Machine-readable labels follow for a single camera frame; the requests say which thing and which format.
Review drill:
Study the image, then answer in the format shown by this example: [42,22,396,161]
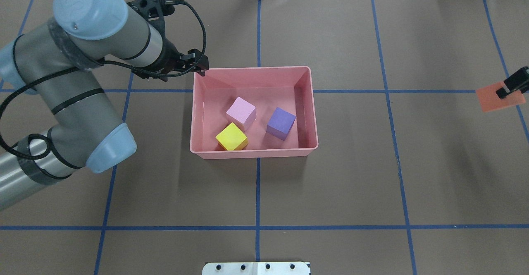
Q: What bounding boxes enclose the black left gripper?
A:
[126,0,210,81]

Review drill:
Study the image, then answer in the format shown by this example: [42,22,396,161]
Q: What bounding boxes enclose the orange foam block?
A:
[476,81,527,112]

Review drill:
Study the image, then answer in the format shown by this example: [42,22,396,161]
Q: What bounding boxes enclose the light pink foam block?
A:
[226,97,257,132]

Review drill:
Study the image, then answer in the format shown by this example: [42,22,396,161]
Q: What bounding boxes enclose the yellow foam block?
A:
[215,123,249,151]

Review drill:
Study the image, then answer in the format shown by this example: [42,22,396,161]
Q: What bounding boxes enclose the purple foam block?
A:
[266,107,296,141]

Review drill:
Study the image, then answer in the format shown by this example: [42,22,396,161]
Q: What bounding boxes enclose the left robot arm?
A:
[1,0,209,210]

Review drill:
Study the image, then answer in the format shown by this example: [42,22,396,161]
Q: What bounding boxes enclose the pink plastic bin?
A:
[189,66,319,160]

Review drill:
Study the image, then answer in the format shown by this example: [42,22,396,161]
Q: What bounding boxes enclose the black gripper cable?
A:
[0,0,207,160]

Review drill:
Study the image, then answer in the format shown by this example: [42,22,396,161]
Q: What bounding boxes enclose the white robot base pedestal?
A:
[202,261,312,275]

